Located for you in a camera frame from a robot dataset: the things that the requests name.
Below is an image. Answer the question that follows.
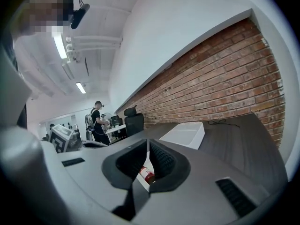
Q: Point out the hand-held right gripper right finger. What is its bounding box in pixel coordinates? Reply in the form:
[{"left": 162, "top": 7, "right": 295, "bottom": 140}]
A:
[{"left": 140, "top": 138, "right": 289, "bottom": 225}]

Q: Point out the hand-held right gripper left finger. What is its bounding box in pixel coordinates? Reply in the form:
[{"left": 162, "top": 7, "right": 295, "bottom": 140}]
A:
[{"left": 42, "top": 137, "right": 150, "bottom": 225}]

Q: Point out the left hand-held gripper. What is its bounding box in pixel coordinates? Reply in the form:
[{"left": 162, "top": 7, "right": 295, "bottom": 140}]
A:
[{"left": 47, "top": 124, "right": 110, "bottom": 153}]

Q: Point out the red bottle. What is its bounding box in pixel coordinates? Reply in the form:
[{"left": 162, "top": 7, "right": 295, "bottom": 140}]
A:
[{"left": 139, "top": 165, "right": 156, "bottom": 186}]

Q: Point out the white rectangular tray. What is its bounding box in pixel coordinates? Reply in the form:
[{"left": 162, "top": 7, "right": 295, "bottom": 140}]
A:
[{"left": 159, "top": 122, "right": 206, "bottom": 150}]

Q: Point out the white desk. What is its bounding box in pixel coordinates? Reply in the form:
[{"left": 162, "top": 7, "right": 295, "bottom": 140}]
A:
[{"left": 105, "top": 124, "right": 128, "bottom": 143}]

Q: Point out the black mesh office chair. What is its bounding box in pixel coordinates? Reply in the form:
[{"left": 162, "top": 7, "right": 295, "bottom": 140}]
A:
[{"left": 123, "top": 105, "right": 145, "bottom": 137}]

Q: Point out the ceiling strip light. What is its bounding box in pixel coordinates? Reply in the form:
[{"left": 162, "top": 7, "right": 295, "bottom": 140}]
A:
[
  {"left": 75, "top": 82, "right": 87, "bottom": 94},
  {"left": 52, "top": 31, "right": 68, "bottom": 60}
]

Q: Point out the dark grey table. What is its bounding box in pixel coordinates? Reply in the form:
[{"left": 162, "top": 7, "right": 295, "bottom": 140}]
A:
[{"left": 109, "top": 112, "right": 286, "bottom": 196}]

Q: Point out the person's head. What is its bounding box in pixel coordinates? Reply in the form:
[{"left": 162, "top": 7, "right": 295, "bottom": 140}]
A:
[{"left": 13, "top": 0, "right": 76, "bottom": 38}]

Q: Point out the black cable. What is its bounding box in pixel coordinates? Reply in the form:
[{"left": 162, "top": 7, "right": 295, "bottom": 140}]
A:
[{"left": 208, "top": 119, "right": 241, "bottom": 128}]

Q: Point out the black head-worn camera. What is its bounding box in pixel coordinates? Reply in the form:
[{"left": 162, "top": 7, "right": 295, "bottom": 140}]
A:
[{"left": 70, "top": 3, "right": 91, "bottom": 30}]

